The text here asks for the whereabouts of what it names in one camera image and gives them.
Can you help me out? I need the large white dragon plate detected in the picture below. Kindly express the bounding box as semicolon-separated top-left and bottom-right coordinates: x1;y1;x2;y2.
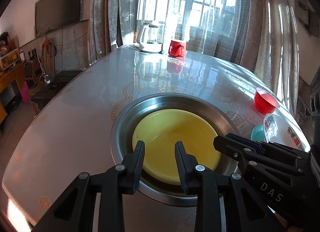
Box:
263;114;310;152

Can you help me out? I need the red plastic bowl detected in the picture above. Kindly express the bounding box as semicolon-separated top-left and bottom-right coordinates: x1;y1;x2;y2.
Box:
254;88;279;115

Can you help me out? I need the yellow plastic bowl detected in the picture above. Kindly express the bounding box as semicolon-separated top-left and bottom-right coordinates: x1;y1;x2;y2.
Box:
132;109;221;185

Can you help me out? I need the person's right hand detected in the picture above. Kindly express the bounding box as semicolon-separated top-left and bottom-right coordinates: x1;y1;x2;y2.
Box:
274;212;297;231

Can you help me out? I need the teal plastic plate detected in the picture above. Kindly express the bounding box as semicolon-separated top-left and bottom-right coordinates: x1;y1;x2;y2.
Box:
251;124;266;142

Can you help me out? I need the right patterned curtain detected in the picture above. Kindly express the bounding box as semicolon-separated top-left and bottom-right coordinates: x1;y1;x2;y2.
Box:
215;0;299;115

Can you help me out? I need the patterned curtain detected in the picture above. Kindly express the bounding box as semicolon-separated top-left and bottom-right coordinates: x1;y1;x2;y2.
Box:
87;0;138;65
215;0;299;115

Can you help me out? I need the red mug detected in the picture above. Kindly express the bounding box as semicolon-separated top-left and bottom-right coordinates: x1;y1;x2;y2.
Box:
168;40;187;58

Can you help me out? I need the white power strip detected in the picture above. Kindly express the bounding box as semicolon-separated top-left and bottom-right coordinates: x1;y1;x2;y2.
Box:
44;75;51;84

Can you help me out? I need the orange wooden cabinet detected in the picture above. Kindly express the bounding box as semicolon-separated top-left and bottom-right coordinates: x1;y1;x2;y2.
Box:
0;48;25;122

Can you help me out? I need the white glass electric kettle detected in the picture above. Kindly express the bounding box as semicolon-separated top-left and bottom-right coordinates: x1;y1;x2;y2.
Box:
130;21;165;54

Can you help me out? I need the wooden chair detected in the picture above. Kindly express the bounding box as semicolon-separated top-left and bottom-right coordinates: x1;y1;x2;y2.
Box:
41;39;56;79

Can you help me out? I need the left patterned curtain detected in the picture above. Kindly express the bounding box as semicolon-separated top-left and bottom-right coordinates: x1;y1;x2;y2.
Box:
87;0;138;65

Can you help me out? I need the wall electrical box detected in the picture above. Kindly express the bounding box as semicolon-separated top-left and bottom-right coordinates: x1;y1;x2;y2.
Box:
294;0;319;38

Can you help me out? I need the wall mounted black television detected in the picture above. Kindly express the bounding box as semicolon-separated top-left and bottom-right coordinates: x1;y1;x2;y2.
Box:
35;0;82;37

